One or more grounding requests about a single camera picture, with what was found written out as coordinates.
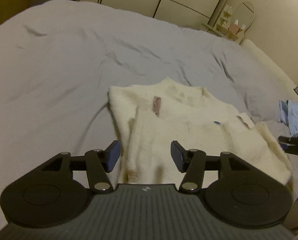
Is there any pink tissue box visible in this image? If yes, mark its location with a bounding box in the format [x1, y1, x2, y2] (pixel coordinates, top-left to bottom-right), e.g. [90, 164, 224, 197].
[228, 23, 241, 35]

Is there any long cream bolster pillow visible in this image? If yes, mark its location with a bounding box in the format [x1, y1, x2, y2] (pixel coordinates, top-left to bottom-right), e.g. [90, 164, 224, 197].
[240, 39, 298, 102]

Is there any oval vanity mirror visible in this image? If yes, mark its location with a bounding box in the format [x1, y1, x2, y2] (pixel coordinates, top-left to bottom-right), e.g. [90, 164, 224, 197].
[231, 1, 255, 31]

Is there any white bedside shelf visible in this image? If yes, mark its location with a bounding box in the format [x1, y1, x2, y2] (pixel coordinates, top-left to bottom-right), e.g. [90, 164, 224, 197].
[200, 4, 244, 44]

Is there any grey bed sheet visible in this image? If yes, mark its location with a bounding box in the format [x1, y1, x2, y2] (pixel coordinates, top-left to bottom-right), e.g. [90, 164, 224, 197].
[0, 0, 298, 230]

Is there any light blue shirt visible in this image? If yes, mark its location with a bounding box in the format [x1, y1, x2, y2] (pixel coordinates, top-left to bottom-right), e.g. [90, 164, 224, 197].
[279, 100, 298, 137]

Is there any cream knit striped sweater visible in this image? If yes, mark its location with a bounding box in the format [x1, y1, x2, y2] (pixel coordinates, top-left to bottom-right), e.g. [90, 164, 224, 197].
[109, 79, 292, 185]

